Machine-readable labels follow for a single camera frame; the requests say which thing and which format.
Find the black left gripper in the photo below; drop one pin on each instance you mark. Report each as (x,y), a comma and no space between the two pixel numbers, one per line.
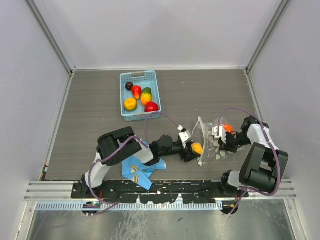
(189,153)

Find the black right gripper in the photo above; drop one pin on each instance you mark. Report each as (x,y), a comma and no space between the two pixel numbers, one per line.
(226,146)

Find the small orange fake tangerine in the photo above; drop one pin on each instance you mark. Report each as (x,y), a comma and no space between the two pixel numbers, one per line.
(197,148)

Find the bright orange fake ball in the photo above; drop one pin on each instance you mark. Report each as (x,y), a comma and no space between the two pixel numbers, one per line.
(228,128)

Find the clear polka dot zip bag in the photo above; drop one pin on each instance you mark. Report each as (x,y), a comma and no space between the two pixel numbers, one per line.
(203,133)

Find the red fake apple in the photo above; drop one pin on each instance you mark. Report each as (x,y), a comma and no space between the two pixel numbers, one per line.
(151,107)

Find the orange fake fruit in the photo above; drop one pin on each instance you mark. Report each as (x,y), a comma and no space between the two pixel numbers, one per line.
(146,96)

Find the yellow fake lemon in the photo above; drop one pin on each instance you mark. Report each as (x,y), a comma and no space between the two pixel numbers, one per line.
(130,104)

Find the red fake strawberry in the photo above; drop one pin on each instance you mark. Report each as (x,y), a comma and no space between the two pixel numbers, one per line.
(136,91)

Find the dark purple fake plum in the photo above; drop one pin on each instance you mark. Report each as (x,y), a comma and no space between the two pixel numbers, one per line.
(128,86)

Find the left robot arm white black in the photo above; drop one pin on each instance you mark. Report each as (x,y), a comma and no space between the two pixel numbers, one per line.
(115,147)

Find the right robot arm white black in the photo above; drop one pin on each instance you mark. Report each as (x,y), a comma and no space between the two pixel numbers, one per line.
(264,165)

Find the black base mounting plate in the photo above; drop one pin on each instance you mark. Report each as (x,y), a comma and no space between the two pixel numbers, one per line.
(163,191)

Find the blue patterned cloth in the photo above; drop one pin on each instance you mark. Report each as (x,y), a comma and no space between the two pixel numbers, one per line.
(136,171)

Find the light blue plastic basket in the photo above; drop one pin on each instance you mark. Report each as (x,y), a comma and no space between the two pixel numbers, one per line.
(143,79)

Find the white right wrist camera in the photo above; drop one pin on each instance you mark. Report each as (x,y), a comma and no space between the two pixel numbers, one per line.
(219,133)

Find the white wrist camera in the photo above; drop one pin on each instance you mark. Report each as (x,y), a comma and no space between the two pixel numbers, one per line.
(219,133)
(184,135)

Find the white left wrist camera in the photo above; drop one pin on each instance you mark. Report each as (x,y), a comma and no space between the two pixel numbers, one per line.
(184,135)

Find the white slotted cable duct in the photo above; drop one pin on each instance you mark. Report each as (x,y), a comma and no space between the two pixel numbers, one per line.
(138,206)

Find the aluminium frame rail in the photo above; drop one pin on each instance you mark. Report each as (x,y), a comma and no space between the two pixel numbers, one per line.
(49,191)

